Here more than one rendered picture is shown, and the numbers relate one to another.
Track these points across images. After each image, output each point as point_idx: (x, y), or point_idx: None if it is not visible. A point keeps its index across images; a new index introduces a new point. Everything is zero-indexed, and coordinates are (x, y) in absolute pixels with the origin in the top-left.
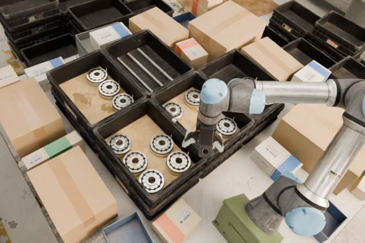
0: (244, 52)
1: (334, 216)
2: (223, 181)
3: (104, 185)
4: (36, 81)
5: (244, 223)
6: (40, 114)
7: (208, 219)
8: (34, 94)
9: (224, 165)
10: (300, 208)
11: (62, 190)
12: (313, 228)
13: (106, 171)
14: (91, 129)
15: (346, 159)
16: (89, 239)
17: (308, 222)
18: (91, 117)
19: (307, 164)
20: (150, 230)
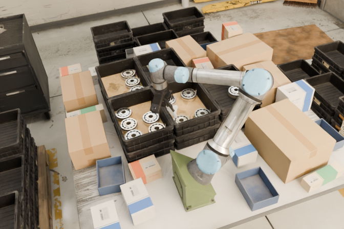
0: (244, 69)
1: (273, 196)
2: (193, 155)
3: (104, 133)
4: (90, 72)
5: (176, 165)
6: (84, 90)
7: (170, 175)
8: (86, 79)
9: (199, 145)
10: (203, 150)
11: (79, 131)
12: (211, 166)
13: (115, 134)
14: (107, 100)
15: (234, 118)
16: (89, 168)
17: (207, 161)
18: None
19: (265, 154)
20: (128, 172)
